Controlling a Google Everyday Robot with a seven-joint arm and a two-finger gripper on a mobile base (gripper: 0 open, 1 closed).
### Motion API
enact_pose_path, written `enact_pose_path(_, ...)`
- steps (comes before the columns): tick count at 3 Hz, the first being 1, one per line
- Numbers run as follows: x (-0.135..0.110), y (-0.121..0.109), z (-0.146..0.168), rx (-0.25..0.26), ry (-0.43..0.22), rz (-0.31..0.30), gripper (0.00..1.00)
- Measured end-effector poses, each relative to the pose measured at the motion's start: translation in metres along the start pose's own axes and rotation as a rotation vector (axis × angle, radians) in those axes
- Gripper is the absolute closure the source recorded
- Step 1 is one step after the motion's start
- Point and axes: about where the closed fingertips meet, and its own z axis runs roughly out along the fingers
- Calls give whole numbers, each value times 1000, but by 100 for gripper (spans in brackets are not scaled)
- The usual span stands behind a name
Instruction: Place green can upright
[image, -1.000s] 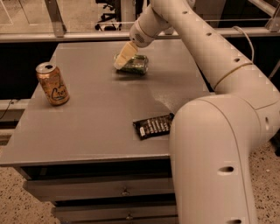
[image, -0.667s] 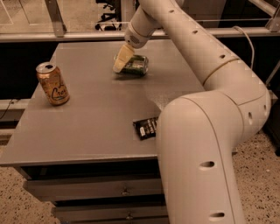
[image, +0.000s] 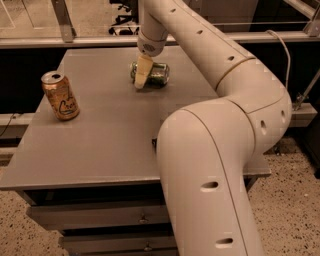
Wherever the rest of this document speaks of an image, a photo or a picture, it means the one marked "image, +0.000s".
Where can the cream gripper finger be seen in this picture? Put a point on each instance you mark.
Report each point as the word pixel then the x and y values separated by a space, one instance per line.
pixel 144 67

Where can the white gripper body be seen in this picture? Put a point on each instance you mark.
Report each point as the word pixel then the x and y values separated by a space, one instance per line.
pixel 148 46

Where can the green soda can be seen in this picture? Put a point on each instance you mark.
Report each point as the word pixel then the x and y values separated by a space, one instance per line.
pixel 159 75

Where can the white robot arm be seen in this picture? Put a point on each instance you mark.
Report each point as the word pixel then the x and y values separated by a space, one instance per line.
pixel 203 148

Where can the orange LaCroix can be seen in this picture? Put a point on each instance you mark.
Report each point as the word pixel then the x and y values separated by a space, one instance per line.
pixel 58 91

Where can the black office chair base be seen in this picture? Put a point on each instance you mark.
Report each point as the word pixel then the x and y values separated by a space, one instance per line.
pixel 125 24

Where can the black snack bar wrapper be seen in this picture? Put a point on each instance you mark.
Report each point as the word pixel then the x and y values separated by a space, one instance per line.
pixel 154 143

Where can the grey drawer cabinet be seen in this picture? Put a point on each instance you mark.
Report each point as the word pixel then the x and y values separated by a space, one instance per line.
pixel 106 153

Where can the top drawer knob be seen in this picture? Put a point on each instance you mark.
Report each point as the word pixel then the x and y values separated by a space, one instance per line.
pixel 143 220

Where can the drawer knob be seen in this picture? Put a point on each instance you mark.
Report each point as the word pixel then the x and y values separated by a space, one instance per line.
pixel 143 220
pixel 147 248

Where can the metal railing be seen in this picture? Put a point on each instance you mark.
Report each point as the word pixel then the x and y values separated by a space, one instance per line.
pixel 85 23

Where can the top grey drawer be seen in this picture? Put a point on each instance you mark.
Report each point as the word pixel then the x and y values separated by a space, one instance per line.
pixel 98 215

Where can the grey drawer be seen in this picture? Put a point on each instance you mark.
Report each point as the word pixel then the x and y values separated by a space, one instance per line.
pixel 121 242
pixel 98 215

